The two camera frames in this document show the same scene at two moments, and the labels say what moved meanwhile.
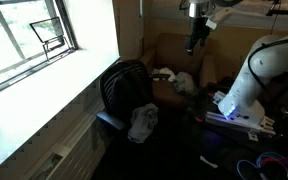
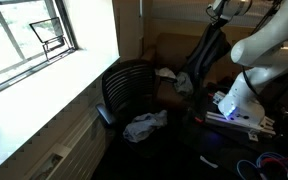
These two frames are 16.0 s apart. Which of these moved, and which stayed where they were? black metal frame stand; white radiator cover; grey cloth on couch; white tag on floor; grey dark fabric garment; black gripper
Moved: black gripper; grey dark fabric garment
Stayed: white radiator cover; white tag on floor; black metal frame stand; grey cloth on couch
